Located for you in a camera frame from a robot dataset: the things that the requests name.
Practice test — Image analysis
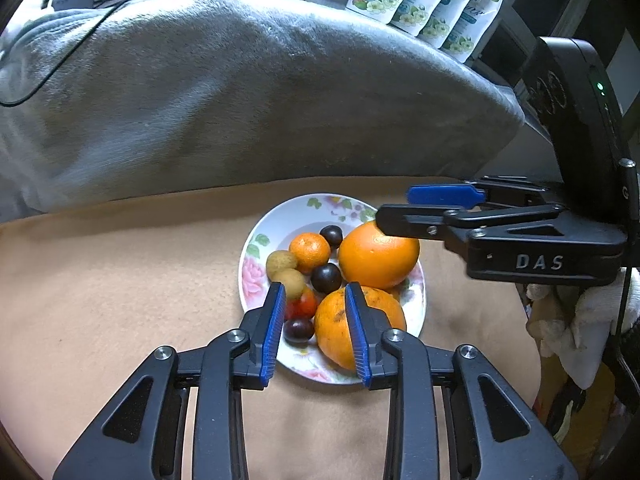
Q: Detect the yellowish longan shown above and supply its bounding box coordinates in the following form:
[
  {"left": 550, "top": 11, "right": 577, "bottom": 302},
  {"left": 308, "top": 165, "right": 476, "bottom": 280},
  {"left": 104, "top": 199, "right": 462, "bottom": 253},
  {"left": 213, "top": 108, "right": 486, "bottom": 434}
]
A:
[
  {"left": 266, "top": 251, "right": 299, "bottom": 277},
  {"left": 270, "top": 268, "right": 307, "bottom": 301}
]

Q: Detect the tan cloth mat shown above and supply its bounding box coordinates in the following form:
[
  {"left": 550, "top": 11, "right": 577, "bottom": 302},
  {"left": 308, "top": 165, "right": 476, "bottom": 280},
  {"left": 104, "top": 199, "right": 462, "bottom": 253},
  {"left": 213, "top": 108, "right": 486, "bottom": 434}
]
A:
[{"left": 0, "top": 175, "right": 546, "bottom": 480}]

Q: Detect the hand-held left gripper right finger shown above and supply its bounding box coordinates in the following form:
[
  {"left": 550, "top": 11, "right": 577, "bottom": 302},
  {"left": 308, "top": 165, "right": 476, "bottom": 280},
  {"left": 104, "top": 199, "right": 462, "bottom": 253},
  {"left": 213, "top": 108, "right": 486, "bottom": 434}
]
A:
[{"left": 344, "top": 281, "right": 581, "bottom": 480}]

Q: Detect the large scarred orange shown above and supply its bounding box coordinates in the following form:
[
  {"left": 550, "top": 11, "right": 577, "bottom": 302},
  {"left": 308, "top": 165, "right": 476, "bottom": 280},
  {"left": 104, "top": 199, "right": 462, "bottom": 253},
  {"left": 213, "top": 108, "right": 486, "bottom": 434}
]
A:
[{"left": 314, "top": 287, "right": 408, "bottom": 372}]

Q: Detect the small mandarin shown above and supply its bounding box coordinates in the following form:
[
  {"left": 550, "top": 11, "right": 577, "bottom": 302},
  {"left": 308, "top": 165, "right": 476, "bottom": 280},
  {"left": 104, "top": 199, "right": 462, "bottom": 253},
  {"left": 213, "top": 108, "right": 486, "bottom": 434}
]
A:
[{"left": 288, "top": 232, "right": 332, "bottom": 271}]

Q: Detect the white floral plate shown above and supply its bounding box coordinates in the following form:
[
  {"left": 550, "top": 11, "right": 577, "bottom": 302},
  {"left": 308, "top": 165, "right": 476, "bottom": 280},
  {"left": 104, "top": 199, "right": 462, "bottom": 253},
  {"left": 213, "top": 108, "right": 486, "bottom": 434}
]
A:
[{"left": 238, "top": 192, "right": 427, "bottom": 386}]

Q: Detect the black looped cable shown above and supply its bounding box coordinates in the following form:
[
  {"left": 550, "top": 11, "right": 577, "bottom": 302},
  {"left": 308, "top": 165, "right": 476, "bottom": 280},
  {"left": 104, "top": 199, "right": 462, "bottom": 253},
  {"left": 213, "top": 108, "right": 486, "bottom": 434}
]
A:
[{"left": 0, "top": 0, "right": 201, "bottom": 108}]

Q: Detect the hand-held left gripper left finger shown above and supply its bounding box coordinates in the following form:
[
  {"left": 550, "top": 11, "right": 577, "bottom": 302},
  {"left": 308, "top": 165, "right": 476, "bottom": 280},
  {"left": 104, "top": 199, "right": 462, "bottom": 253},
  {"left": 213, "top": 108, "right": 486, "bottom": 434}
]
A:
[{"left": 52, "top": 281, "right": 288, "bottom": 480}]

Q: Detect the grey blanket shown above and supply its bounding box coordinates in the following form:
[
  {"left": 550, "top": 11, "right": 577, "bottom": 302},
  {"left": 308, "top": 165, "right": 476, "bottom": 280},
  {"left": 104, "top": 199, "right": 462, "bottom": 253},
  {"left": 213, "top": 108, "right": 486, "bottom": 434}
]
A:
[{"left": 0, "top": 0, "right": 526, "bottom": 223}]

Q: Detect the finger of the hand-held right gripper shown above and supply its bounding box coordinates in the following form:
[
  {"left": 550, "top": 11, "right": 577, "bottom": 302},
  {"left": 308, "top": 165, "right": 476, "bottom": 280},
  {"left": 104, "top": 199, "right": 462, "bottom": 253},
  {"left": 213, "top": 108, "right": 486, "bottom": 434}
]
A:
[
  {"left": 407, "top": 176, "right": 548, "bottom": 208},
  {"left": 375, "top": 203, "right": 568, "bottom": 256}
]

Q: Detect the red tomato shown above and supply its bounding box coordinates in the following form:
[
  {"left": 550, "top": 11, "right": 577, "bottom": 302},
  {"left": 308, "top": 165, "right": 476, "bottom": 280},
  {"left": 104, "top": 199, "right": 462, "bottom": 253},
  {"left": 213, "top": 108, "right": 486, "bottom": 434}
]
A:
[{"left": 285, "top": 287, "right": 320, "bottom": 321}]

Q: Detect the person's right hand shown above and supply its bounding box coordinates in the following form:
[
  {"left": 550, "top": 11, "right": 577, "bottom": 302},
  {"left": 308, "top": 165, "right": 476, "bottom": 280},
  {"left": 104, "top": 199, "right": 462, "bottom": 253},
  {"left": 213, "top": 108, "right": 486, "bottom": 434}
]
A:
[{"left": 525, "top": 267, "right": 640, "bottom": 391}]

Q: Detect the large smooth orange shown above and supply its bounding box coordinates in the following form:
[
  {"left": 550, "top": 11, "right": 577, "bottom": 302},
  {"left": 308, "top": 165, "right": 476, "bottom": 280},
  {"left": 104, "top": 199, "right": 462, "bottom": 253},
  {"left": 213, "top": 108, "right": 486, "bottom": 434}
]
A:
[{"left": 338, "top": 220, "right": 421, "bottom": 291}]

